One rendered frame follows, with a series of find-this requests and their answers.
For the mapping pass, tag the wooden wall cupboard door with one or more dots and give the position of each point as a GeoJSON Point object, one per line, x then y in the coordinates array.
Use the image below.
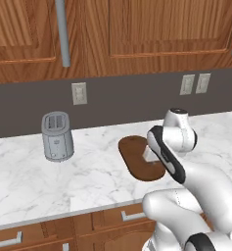
{"type": "Point", "coordinates": [23, 32]}
{"type": "Point", "coordinates": [160, 29]}

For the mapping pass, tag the white wall outlet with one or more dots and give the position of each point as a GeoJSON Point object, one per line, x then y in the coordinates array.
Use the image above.
{"type": "Point", "coordinates": [187, 84]}
{"type": "Point", "coordinates": [79, 93]}
{"type": "Point", "coordinates": [203, 83]}

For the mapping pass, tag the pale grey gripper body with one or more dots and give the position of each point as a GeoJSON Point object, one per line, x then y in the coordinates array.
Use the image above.
{"type": "Point", "coordinates": [149, 155]}

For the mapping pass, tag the grey toaster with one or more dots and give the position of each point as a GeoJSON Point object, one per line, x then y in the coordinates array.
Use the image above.
{"type": "Point", "coordinates": [57, 140]}

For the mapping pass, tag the wooden drawer front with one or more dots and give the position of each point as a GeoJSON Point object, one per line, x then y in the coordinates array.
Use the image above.
{"type": "Point", "coordinates": [104, 219]}
{"type": "Point", "coordinates": [29, 233]}

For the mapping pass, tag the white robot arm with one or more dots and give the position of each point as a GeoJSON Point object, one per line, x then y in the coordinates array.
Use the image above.
{"type": "Point", "coordinates": [205, 183]}

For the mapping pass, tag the wooden base cupboard door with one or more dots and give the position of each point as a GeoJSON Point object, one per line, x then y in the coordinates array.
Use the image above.
{"type": "Point", "coordinates": [39, 246]}
{"type": "Point", "coordinates": [120, 240]}

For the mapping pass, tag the brown oval cutting board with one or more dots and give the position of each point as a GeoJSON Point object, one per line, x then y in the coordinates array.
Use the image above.
{"type": "Point", "coordinates": [133, 157]}

